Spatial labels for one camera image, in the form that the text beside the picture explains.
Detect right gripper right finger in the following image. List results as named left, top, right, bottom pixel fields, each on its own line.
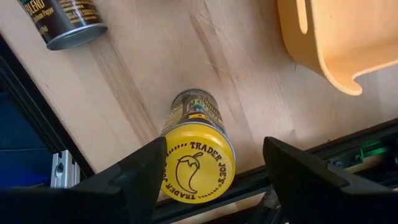
left=263, top=136, right=398, bottom=224

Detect silver metal bracket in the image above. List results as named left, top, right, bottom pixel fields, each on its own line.
left=49, top=149, right=82, bottom=189

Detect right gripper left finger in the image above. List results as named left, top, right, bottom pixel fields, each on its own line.
left=0, top=136, right=168, bottom=224

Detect large yellow plastic bin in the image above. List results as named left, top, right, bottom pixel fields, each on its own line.
left=276, top=0, right=398, bottom=96

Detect yellow lid spice tin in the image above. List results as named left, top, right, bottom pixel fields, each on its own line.
left=160, top=88, right=236, bottom=205
left=17, top=0, right=109, bottom=51

